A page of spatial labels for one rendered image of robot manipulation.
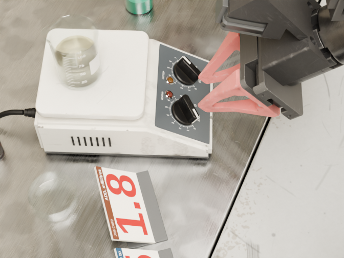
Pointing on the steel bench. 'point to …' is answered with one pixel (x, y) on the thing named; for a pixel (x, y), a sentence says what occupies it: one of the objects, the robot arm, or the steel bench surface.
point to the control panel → (168, 52)
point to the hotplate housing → (120, 129)
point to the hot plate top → (64, 98)
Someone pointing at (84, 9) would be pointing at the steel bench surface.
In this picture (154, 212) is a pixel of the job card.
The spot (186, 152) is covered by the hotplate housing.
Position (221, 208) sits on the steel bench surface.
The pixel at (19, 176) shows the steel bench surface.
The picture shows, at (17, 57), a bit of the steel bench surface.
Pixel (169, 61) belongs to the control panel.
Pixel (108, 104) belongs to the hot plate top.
